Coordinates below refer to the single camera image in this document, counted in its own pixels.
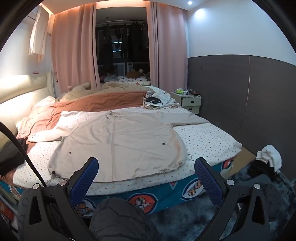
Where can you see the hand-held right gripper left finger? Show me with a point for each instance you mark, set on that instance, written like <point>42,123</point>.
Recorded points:
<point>86,182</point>

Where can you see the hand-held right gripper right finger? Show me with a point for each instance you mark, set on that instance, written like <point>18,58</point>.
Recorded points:
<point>207,183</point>

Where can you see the beige zip jacket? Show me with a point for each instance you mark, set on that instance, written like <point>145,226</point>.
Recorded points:
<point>129,143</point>

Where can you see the dark clothes pile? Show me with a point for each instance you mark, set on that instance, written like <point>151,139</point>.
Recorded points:
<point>11,155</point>

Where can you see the blue cartoon print bed cover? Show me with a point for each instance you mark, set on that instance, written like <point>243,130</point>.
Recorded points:
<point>166,194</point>

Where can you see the flat cardboard sheet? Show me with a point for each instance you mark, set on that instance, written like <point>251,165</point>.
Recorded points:
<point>242,160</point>

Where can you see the floral print bed sheet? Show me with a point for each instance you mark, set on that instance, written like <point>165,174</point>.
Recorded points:
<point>203,139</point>

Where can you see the grey shaggy rug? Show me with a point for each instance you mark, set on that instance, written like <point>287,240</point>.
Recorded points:
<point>185,222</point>

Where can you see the person's grey trouser leg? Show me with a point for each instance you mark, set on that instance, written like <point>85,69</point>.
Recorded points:
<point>120,222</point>

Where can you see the black cloth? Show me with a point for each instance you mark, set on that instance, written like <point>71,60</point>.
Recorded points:
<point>262,168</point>

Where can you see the white cloth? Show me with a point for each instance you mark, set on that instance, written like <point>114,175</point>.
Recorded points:
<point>271,156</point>

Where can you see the orange blanket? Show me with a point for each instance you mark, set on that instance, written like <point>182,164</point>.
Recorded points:
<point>92,102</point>

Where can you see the cream nightstand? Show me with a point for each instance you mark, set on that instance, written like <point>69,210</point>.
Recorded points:
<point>188,102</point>

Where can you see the white pillow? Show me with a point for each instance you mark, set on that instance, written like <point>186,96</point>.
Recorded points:
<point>45,102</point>

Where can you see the beige plush toy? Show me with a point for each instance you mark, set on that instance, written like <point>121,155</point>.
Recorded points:
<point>77,89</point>

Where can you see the green yellow small object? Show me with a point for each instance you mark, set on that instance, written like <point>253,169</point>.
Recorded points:
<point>179,91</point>

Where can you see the beige comforter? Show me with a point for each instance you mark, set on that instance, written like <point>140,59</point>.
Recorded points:
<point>124,87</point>

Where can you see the cream padded headboard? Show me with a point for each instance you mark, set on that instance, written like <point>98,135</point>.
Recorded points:
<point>18,88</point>

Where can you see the pink curtain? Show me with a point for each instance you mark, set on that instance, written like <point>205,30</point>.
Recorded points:
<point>168,46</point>
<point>74,51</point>

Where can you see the dark window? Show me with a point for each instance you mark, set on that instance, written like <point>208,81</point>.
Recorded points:
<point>122,41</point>

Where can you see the white hanging garment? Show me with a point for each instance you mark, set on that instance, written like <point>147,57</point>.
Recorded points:
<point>38,34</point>

